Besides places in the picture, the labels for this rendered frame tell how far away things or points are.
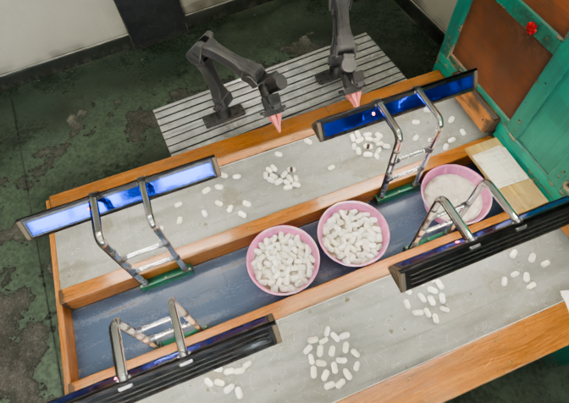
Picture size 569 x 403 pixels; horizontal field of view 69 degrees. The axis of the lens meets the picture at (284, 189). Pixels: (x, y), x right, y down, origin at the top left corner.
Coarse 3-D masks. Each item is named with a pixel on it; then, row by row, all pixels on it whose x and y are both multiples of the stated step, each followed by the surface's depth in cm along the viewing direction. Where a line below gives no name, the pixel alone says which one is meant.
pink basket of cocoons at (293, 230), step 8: (264, 232) 156; (272, 232) 158; (288, 232) 159; (296, 232) 158; (304, 232) 155; (256, 240) 155; (304, 240) 158; (312, 240) 153; (312, 248) 155; (248, 256) 152; (248, 264) 150; (248, 272) 148; (256, 280) 149; (312, 280) 146; (264, 288) 147; (304, 288) 145
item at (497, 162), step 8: (480, 152) 169; (488, 152) 169; (496, 152) 169; (504, 152) 168; (480, 160) 167; (488, 160) 167; (496, 160) 167; (504, 160) 167; (512, 160) 166; (488, 168) 165; (496, 168) 165; (504, 168) 165; (512, 168) 164; (520, 168) 164; (496, 176) 163; (504, 176) 163; (512, 176) 163; (520, 176) 162; (496, 184) 161; (504, 184) 161
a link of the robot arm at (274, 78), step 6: (264, 72) 164; (276, 72) 157; (246, 78) 160; (264, 78) 160; (270, 78) 157; (276, 78) 157; (282, 78) 159; (252, 84) 161; (258, 84) 161; (270, 84) 159; (276, 84) 157; (282, 84) 158; (270, 90) 161; (276, 90) 160
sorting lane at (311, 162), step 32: (384, 128) 182; (416, 128) 181; (448, 128) 181; (256, 160) 176; (288, 160) 176; (320, 160) 175; (352, 160) 174; (384, 160) 174; (416, 160) 173; (192, 192) 169; (224, 192) 169; (256, 192) 168; (288, 192) 168; (320, 192) 167; (128, 224) 163; (160, 224) 163; (192, 224) 162; (224, 224) 162; (64, 256) 158; (96, 256) 157; (64, 288) 151
